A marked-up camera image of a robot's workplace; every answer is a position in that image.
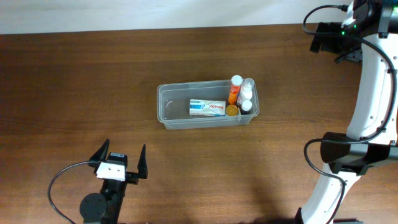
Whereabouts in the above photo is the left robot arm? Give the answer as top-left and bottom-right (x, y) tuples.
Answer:
(80, 139), (148, 224)

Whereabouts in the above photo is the dark bottle white cap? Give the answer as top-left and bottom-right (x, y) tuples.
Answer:
(240, 100), (252, 115)

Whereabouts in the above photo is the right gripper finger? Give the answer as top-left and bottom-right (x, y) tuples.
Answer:
(334, 48), (363, 65)
(310, 22), (326, 53)

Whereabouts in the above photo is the clear plastic container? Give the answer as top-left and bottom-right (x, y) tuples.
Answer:
(157, 78), (259, 129)

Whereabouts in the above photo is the small jar gold lid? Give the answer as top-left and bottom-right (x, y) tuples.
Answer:
(226, 105), (239, 116)

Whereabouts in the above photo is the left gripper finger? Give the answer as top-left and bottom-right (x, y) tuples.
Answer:
(88, 139), (110, 167)
(137, 144), (148, 179)

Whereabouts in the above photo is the white spray bottle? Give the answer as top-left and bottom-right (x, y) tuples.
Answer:
(237, 78), (255, 106)

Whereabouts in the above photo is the white green medicine box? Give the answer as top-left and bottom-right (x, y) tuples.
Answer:
(189, 99), (226, 116)

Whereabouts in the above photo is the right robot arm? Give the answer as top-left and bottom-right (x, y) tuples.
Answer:
(294, 0), (397, 223)

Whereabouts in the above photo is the orange tube white cap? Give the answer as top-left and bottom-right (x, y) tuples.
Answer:
(228, 75), (243, 105)

